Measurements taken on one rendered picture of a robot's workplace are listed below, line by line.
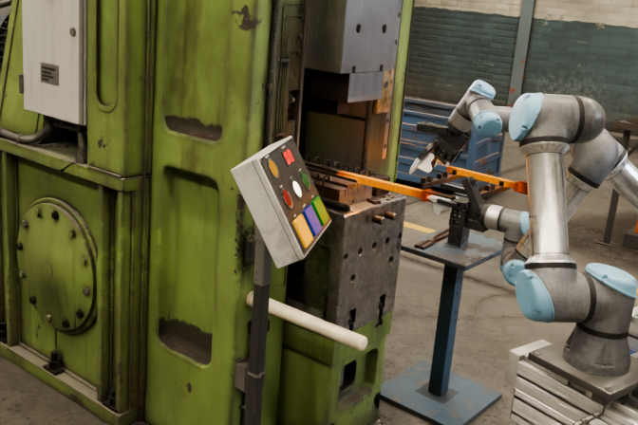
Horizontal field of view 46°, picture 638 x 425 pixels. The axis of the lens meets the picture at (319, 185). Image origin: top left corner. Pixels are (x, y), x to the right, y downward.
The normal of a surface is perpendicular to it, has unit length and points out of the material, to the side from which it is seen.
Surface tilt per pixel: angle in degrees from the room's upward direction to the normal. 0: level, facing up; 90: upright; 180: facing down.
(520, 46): 90
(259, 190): 90
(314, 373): 89
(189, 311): 90
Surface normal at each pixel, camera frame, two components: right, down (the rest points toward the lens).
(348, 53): 0.79, 0.22
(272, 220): -0.22, 0.23
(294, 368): -0.61, 0.15
